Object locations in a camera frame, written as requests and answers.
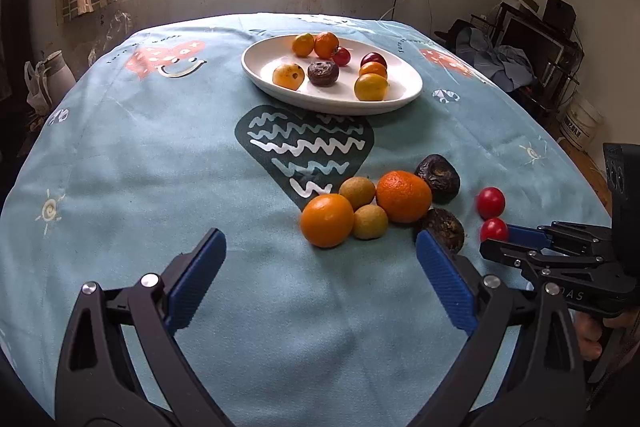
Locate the pile of grey clothes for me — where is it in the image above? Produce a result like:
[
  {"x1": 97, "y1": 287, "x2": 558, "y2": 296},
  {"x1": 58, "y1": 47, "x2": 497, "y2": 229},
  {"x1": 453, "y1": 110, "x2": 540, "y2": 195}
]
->
[{"x1": 435, "y1": 19, "x2": 538, "y2": 92}]

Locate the small tan longan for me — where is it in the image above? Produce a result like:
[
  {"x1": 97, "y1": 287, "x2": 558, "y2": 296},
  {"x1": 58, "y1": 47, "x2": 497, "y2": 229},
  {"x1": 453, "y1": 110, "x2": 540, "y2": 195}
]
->
[
  {"x1": 352, "y1": 204, "x2": 389, "y2": 241},
  {"x1": 338, "y1": 176, "x2": 376, "y2": 210}
]

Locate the white bucket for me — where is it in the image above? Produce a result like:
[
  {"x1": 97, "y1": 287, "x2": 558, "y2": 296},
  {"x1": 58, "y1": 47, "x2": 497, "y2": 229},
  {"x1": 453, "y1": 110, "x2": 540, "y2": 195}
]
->
[{"x1": 559, "y1": 89, "x2": 605, "y2": 152}]

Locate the large tangerine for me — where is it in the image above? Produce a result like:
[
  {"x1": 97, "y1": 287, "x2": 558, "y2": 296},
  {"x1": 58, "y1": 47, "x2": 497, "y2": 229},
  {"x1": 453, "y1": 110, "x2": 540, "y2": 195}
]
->
[
  {"x1": 375, "y1": 170, "x2": 433, "y2": 224},
  {"x1": 300, "y1": 193, "x2": 355, "y2": 249}
]

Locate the light blue printed blanket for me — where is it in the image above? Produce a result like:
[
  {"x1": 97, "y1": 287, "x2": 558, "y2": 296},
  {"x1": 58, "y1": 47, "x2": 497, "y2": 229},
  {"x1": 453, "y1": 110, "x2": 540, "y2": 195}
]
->
[{"x1": 0, "y1": 12, "x2": 614, "y2": 414}]

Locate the person's right hand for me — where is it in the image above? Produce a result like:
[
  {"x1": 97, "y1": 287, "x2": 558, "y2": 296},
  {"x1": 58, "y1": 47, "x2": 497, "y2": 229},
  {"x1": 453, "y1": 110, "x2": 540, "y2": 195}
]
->
[{"x1": 574, "y1": 311, "x2": 640, "y2": 361}]

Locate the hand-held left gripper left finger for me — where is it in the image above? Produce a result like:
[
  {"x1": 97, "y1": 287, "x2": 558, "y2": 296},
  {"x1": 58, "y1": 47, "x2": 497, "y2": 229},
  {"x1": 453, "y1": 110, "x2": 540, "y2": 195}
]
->
[{"x1": 55, "y1": 228, "x2": 236, "y2": 427}]

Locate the dark wrinkled passion fruit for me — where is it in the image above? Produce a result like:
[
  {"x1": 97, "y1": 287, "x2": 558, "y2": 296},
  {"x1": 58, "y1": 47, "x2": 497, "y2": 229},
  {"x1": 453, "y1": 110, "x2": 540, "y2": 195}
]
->
[
  {"x1": 414, "y1": 154, "x2": 461, "y2": 204},
  {"x1": 307, "y1": 61, "x2": 340, "y2": 87},
  {"x1": 414, "y1": 207, "x2": 467, "y2": 254}
]

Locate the black speaker box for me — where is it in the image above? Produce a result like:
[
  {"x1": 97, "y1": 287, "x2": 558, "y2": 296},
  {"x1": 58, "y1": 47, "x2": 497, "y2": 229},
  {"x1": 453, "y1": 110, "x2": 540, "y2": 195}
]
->
[{"x1": 542, "y1": 0, "x2": 577, "y2": 38}]

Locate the white plastic bag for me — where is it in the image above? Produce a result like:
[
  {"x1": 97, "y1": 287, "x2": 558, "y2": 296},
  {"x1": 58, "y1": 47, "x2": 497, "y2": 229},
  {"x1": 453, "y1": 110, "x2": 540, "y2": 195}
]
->
[{"x1": 24, "y1": 61, "x2": 51, "y2": 112}]

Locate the white oval plate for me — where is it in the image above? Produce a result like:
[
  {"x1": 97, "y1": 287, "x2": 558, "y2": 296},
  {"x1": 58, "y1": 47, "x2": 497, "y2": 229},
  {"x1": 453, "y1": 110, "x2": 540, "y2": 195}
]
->
[{"x1": 241, "y1": 34, "x2": 424, "y2": 116}]

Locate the black shelf with monitor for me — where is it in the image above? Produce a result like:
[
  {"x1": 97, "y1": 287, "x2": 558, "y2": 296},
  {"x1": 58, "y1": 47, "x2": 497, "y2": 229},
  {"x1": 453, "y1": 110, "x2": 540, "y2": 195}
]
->
[{"x1": 492, "y1": 0, "x2": 586, "y2": 118}]

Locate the yellow round fruit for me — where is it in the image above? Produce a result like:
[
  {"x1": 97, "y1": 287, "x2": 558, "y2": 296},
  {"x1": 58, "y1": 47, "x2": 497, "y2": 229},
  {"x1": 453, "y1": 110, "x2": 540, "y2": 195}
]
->
[{"x1": 354, "y1": 73, "x2": 389, "y2": 102}]

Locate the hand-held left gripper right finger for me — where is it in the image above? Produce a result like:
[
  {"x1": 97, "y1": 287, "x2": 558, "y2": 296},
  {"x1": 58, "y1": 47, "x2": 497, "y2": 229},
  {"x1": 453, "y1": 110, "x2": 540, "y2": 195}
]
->
[{"x1": 412, "y1": 228, "x2": 586, "y2": 427}]

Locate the yellow spotted fruit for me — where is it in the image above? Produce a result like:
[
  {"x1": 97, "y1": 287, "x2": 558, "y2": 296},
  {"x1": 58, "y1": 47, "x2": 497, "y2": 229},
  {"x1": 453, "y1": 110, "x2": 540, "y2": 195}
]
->
[{"x1": 272, "y1": 63, "x2": 306, "y2": 90}]

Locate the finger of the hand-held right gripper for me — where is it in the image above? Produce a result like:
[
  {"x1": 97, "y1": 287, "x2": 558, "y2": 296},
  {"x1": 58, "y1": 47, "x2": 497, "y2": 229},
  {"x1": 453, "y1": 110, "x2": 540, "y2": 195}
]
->
[
  {"x1": 479, "y1": 238, "x2": 618, "y2": 282},
  {"x1": 506, "y1": 222, "x2": 614, "y2": 254}
]

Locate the white pitcher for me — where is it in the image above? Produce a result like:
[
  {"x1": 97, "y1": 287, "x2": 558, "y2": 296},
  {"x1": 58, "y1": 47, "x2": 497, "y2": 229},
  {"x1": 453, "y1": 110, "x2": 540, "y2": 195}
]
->
[{"x1": 37, "y1": 50, "x2": 77, "y2": 112}]

